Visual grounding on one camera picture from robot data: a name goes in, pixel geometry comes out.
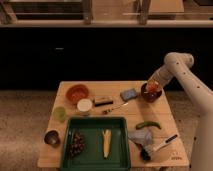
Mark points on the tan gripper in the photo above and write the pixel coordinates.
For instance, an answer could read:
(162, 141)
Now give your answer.
(153, 82)

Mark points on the red orange apple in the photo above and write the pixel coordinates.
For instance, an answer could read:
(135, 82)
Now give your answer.
(152, 88)

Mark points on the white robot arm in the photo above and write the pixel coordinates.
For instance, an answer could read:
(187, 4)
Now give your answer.
(178, 65)

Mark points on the dark brown bowl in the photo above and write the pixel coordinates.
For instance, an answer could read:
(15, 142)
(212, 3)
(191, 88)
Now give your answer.
(149, 97)

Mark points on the blue sponge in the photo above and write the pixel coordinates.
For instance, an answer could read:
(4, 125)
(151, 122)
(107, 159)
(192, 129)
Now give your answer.
(128, 94)

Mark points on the small metal spoon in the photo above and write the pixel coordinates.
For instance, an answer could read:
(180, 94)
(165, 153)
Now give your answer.
(114, 108)

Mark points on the grey cloth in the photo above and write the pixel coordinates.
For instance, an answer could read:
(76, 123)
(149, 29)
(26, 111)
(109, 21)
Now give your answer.
(142, 137)

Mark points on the black brown eraser block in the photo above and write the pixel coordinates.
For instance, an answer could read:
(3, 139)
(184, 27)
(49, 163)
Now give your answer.
(100, 101)

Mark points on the wooden table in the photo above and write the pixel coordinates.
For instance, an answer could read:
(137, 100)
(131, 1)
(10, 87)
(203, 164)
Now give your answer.
(136, 111)

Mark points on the corn cob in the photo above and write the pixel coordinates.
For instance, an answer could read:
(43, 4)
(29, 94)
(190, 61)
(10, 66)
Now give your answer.
(106, 142)

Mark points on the white round container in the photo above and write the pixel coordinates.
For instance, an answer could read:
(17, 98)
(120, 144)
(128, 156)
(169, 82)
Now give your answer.
(84, 105)

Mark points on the orange bowl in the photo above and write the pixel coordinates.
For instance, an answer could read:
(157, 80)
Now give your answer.
(77, 92)

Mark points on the green tray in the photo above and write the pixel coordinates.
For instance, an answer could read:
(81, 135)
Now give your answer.
(92, 158)

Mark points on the dark grape bunch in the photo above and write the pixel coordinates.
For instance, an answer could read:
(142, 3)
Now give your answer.
(78, 144)

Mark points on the green plastic cup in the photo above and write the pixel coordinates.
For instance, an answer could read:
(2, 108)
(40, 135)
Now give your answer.
(59, 114)

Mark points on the metal cup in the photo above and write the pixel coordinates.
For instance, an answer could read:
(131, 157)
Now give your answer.
(52, 138)

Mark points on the white handled dish brush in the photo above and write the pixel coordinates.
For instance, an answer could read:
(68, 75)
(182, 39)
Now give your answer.
(148, 151)

